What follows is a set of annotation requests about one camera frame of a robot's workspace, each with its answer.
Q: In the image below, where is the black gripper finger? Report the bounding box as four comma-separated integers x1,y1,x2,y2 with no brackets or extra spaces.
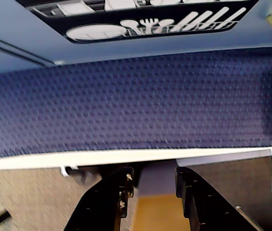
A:
65,167,136,231
175,167,272,231

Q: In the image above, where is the white zip tie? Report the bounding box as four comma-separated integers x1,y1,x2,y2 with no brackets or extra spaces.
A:
59,165,79,178

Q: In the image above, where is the blue dotted floor mat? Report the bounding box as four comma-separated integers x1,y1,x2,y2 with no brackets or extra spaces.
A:
0,47,272,162

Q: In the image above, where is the black dishwasher rack print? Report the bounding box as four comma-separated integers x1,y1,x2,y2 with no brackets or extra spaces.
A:
15,0,259,44

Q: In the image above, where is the blue dishwasher door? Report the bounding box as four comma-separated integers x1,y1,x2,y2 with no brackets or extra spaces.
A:
0,0,272,67

